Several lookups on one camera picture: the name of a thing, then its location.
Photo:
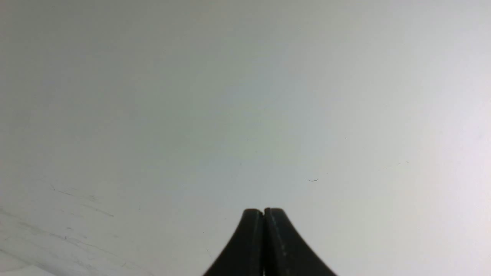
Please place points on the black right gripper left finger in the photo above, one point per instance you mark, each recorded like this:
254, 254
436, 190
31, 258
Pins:
242, 256

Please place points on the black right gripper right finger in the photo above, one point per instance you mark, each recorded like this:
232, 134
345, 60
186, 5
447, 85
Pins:
285, 252

